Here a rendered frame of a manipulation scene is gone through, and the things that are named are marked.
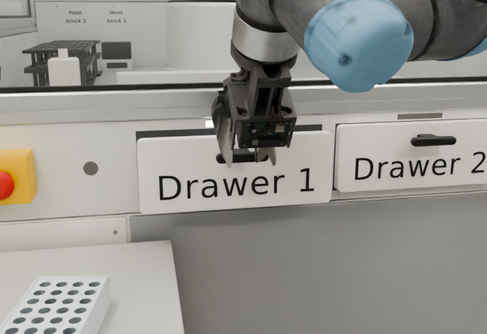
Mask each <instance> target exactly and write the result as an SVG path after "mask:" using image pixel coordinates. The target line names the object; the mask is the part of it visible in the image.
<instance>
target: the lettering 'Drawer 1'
mask: <svg viewBox="0 0 487 334"><path fill-rule="evenodd" d="M306 171H307V172H306ZM301 172H306V188H305V189H301V192H302V191H314V189H313V188H309V168H305V169H302V170H301ZM165 178H169V179H173V180H174V181H175V182H176V183H177V187H178V189H177V192H176V194H175V195H174V196H171V197H163V182H162V179H165ZM279 178H285V175H280V176H279V177H278V178H277V176H274V193H277V182H278V179H279ZM258 179H263V180H265V183H263V184H255V182H256V181H257V180H258ZM246 180H247V178H244V179H243V185H242V188H241V190H240V188H239V184H238V180H237V178H233V182H232V185H231V188H230V191H229V188H228V184H227V181H226V178H224V179H223V182H224V184H225V189H226V192H227V195H228V196H231V195H232V192H233V187H234V184H235V182H236V187H237V189H238V194H239V196H242V195H243V193H244V188H245V185H246ZM197 182H198V180H193V181H191V182H190V180H187V192H188V199H190V198H191V184H192V183H197ZM205 182H213V183H214V185H213V186H207V187H204V188H203V189H202V191H201V194H202V196H203V197H204V198H210V197H213V196H214V195H215V197H217V183H216V181H215V180H213V179H206V180H203V183H205ZM266 185H268V180H267V178H266V177H263V176H259V177H256V178H254V179H253V181H252V184H251V188H252V190H253V192H254V193H255V194H259V195H262V194H266V193H267V191H264V192H258V191H256V189H255V186H266ZM208 188H213V189H214V192H213V194H212V195H206V194H205V190H206V189H208ZM180 190H181V186H180V181H179V179H177V178H176V177H174V176H169V175H167V176H159V197H160V200H170V199H175V198H176V197H178V196H179V194H180Z"/></svg>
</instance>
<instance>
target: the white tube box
mask: <svg viewBox="0 0 487 334"><path fill-rule="evenodd" d="M109 306H110V293H109V276H38V277H37V278H36V280H35V281H34V282H33V284H32V285H31V286H30V287H29V289H28V290H27V291H26V292H25V294H24V295H23V297H22V298H21V299H20V300H19V301H18V303H17V304H16V306H15V307H14V309H13V310H12V311H11V312H10V313H9V315H8V316H7V317H6V319H5V320H4V321H3V322H2V324H1V325H0V334H97V333H98V331H99V329H100V327H101V324H102V322H103V320H104V318H105V316H106V313H107V311H108V309H109Z"/></svg>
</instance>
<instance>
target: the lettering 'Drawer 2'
mask: <svg viewBox="0 0 487 334"><path fill-rule="evenodd" d="M476 154H482V156H483V158H482V160H481V161H480V163H479V164H478V165H477V166H476V167H475V168H474V169H473V170H472V172H471V173H478V172H484V170H476V169H477V168H478V167H479V166H480V165H481V164H482V163H483V162H484V160H485V158H486V155H485V154H484V153H483V152H482V151H478V152H475V153H473V156H475V155H476ZM360 160H365V161H368V162H369V163H370V172H369V174H368V175H367V176H365V177H360V178H358V169H359V161H360ZM457 160H461V158H456V159H455V160H454V159H451V172H450V175H453V170H454V163H455V162H456V161H457ZM439 161H442V162H443V163H444V165H442V166H436V163H437V162H439ZM381 163H382V162H379V165H378V178H380V175H381V167H382V166H383V165H384V164H388V162H384V163H382V164H381ZM428 163H429V160H427V161H426V163H425V167H424V170H423V169H422V165H421V160H417V164H416V166H415V170H414V172H413V169H412V161H409V167H410V172H411V176H412V177H414V176H415V173H416V171H417V167H418V165H419V166H420V174H421V176H424V175H425V171H426V169H427V166H428ZM392 164H400V165H401V167H395V168H393V169H392V170H391V171H390V176H391V177H392V178H398V177H399V176H400V177H401V178H402V177H403V171H404V165H403V163H402V162H400V161H395V162H392ZM441 167H446V161H445V160H444V159H437V160H436V161H435V162H434V163H433V166H432V171H433V173H434V174H435V175H444V174H445V172H442V173H437V172H436V171H435V168H441ZM394 170H401V172H400V173H399V174H398V175H396V176H395V175H393V171H394ZM372 172H373V163H372V161H371V160H370V159H368V158H356V167H355V180H364V179H367V178H369V177H370V176H371V174H372Z"/></svg>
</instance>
